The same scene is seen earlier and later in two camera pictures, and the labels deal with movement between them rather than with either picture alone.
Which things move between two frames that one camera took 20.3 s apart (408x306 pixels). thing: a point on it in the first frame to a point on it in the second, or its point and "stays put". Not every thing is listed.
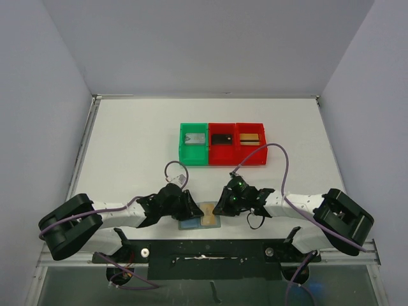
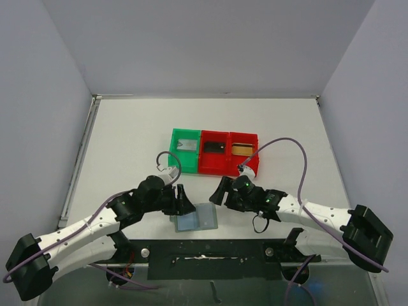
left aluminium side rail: (96, 100) stays put
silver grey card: (194, 139) to (187, 145)
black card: (222, 139) to (214, 147)
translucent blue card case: (208, 220) stays put
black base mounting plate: (211, 259) stays put
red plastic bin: (222, 155) to (214, 163)
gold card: (208, 218) to (243, 149)
